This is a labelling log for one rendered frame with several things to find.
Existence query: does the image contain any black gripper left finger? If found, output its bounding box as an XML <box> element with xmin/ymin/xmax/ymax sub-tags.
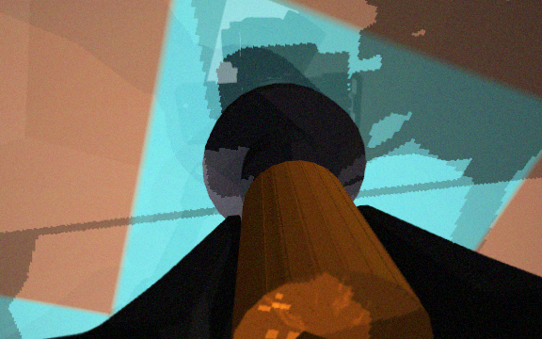
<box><xmin>44</xmin><ymin>215</ymin><xmax>241</xmax><ymax>339</ymax></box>

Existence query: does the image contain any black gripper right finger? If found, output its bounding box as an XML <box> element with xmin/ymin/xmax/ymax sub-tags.
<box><xmin>357</xmin><ymin>205</ymin><xmax>542</xmax><ymax>339</ymax></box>

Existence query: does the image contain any orange cylinder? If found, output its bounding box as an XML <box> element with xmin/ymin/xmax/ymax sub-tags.
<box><xmin>231</xmin><ymin>160</ymin><xmax>434</xmax><ymax>339</ymax></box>

